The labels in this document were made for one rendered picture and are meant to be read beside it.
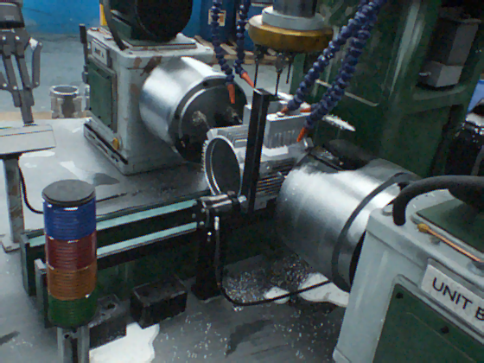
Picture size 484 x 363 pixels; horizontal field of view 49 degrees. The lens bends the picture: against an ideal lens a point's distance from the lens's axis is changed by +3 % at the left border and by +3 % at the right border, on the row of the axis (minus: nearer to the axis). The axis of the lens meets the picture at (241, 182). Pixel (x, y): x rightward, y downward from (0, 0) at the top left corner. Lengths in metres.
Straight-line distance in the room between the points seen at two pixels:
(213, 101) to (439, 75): 0.54
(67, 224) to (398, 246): 0.45
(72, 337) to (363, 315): 0.44
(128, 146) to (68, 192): 0.91
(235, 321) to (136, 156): 0.67
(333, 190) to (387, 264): 0.17
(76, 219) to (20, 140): 0.56
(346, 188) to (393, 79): 0.37
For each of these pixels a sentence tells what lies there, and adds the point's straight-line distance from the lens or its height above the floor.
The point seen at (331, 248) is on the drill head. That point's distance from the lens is 0.90.
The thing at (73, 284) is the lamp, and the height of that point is 1.10.
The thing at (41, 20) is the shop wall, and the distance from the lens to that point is 6.61.
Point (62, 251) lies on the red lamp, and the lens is 0.67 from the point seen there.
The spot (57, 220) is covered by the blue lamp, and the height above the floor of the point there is 1.19.
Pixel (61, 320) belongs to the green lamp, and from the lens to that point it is 0.74.
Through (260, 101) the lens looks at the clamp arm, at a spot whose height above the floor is 1.23.
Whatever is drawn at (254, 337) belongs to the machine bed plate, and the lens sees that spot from 1.06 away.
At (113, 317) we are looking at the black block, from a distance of 1.00.
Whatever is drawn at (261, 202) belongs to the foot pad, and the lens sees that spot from 1.15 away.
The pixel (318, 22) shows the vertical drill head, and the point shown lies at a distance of 1.11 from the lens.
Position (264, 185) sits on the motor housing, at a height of 1.01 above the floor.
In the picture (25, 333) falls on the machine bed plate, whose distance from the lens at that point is 1.09.
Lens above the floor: 1.54
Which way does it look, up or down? 28 degrees down
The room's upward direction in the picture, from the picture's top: 7 degrees clockwise
